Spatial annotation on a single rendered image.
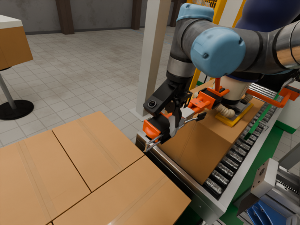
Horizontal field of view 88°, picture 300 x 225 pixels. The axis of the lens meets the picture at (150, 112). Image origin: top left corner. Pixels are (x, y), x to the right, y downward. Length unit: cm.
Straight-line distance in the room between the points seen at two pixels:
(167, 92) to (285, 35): 25
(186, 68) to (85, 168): 87
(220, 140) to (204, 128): 9
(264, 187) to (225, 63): 53
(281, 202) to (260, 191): 6
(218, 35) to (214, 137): 63
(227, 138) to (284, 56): 55
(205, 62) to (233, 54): 4
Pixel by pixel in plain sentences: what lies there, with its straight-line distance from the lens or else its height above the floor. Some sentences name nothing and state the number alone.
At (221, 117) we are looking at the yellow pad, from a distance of 92.
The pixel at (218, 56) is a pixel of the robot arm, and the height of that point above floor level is 138.
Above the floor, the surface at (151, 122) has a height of 110.
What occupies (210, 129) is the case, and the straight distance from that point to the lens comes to 83.
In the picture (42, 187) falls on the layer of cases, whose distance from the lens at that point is 108.
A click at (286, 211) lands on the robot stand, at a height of 93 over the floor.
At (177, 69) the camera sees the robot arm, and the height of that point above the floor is 130.
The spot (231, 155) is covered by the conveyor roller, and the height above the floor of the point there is 54.
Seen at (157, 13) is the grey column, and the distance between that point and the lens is 172.
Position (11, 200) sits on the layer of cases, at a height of 54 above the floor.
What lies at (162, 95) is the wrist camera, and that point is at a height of 123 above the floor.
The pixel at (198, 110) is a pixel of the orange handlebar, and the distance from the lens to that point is 68.
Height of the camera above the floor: 145
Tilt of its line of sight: 38 degrees down
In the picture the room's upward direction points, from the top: 11 degrees clockwise
